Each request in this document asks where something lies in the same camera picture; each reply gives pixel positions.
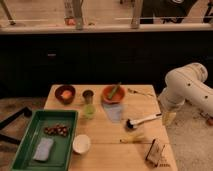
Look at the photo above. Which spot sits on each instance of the white cup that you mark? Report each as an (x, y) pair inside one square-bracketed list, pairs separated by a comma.
[(81, 144)]

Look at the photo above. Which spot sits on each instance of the green translucent cup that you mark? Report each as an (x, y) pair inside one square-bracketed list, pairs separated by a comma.
[(88, 111)]

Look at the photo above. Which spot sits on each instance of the black stand leg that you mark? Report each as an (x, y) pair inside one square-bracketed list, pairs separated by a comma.
[(10, 121)]

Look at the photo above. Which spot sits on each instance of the green plastic tray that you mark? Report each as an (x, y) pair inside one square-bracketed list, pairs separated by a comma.
[(60, 153)]

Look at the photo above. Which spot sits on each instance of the orange item in bowl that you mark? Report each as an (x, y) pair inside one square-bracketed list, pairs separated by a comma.
[(66, 95)]

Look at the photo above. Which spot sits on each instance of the green stick in bowl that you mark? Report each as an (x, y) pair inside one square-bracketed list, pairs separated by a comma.
[(113, 91)]

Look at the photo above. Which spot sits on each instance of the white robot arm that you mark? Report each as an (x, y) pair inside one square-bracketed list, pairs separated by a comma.
[(186, 83)]

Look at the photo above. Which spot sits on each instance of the blue sponge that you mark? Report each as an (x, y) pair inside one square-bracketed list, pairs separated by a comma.
[(43, 149)]

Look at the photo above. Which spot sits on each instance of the orange bowl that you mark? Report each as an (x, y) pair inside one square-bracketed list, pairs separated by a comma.
[(117, 96)]

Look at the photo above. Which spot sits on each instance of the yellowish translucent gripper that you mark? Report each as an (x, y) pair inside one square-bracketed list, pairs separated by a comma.
[(168, 117)]

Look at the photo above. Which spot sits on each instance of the blue cloth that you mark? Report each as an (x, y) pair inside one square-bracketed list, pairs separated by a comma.
[(113, 111)]

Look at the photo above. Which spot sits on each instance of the bunch of dark grapes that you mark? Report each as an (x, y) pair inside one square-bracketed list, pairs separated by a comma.
[(56, 130)]

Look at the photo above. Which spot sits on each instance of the dark red bowl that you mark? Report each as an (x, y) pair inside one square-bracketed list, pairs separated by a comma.
[(61, 89)]

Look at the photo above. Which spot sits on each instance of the white-handled black brush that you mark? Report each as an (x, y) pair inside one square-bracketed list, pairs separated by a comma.
[(133, 124)]

